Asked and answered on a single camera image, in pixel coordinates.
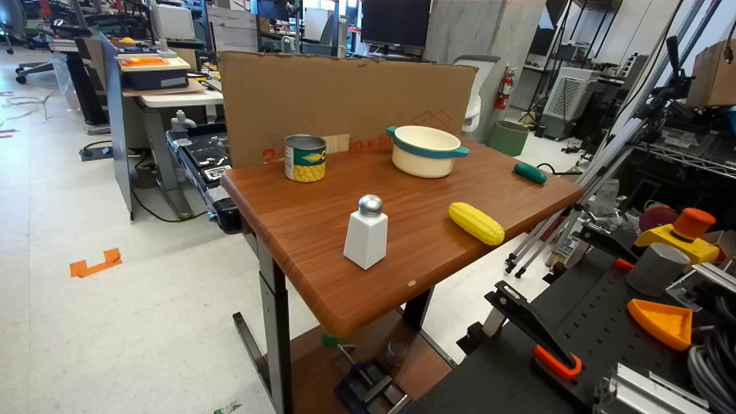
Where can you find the white bowl with teal rim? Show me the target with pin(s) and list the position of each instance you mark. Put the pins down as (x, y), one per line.
(424, 150)

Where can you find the white salt shaker silver cap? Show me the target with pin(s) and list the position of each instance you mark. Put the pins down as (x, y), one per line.
(367, 234)

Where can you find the brown cardboard backboard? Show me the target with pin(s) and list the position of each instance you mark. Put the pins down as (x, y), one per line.
(271, 98)

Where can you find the yellow toy corn cob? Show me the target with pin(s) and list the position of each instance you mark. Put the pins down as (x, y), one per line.
(477, 223)

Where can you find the green marker cylinder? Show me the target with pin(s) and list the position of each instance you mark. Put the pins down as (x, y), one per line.
(531, 174)

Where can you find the red fire extinguisher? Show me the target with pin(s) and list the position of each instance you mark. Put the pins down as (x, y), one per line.
(505, 90)

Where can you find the black computer monitor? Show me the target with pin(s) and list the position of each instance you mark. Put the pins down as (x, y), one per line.
(397, 21)

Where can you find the grey office desk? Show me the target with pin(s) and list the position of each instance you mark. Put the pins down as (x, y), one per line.
(142, 117)

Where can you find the dark box with orange lid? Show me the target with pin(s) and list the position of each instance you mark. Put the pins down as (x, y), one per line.
(152, 71)

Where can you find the grey cylinder block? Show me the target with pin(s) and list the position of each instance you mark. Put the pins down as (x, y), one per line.
(660, 267)

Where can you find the yellow base orange button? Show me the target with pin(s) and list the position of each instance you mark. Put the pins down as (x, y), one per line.
(684, 234)

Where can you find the orange triangular plastic piece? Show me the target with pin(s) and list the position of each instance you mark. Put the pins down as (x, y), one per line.
(670, 326)

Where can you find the cardboard box on shelf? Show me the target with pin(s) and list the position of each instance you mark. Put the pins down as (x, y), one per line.
(715, 77)

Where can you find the black clamp with orange handle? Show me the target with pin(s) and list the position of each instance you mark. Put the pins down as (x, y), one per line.
(548, 349)

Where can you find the black table leg frame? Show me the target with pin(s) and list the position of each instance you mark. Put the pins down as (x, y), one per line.
(273, 364)

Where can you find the silver camera tripod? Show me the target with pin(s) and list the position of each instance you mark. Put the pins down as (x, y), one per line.
(663, 81)

